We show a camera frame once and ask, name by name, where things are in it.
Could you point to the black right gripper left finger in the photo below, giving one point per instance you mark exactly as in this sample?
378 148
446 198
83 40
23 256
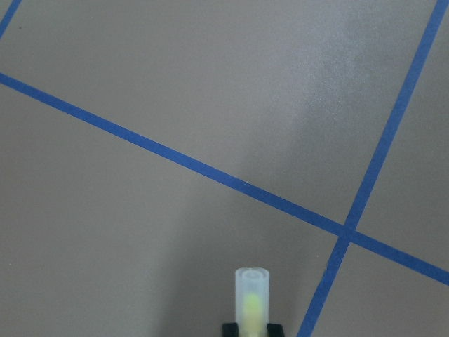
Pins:
230 330

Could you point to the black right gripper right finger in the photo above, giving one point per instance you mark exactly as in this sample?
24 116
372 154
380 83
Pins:
275 330

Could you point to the yellow highlighter pen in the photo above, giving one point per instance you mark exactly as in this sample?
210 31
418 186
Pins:
252 301

